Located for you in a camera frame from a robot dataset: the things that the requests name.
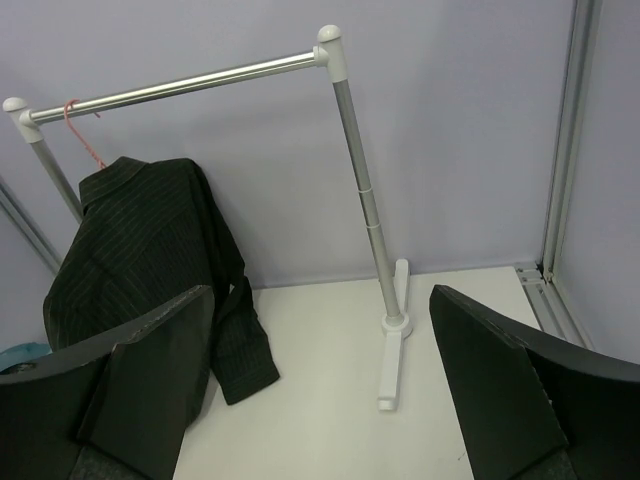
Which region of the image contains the right aluminium frame post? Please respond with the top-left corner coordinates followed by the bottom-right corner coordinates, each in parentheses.
top-left (515, 1), bottom-right (612, 353)

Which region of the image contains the black pinstriped shirt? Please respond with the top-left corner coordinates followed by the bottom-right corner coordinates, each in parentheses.
top-left (43, 157), bottom-right (280, 405)

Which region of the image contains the aluminium frame post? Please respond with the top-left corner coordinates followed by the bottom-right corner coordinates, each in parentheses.
top-left (515, 1), bottom-right (612, 353)
top-left (1, 178), bottom-right (62, 275)

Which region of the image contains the white and silver clothes rack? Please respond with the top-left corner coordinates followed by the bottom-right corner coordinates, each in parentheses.
top-left (2, 25), bottom-right (412, 412)

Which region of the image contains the pink wire hanger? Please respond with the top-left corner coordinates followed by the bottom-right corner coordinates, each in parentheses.
top-left (63, 99), bottom-right (107, 170)

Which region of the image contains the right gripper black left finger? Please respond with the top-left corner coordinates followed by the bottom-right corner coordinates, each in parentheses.
top-left (1, 286), bottom-right (214, 479)

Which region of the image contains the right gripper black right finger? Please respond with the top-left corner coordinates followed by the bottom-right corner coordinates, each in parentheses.
top-left (429, 285), bottom-right (639, 479)

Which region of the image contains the teal plastic tray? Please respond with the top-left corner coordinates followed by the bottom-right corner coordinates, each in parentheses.
top-left (1, 342), bottom-right (52, 375)

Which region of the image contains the left aluminium frame post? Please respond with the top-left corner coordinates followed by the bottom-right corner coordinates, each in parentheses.
top-left (1, 178), bottom-right (62, 275)

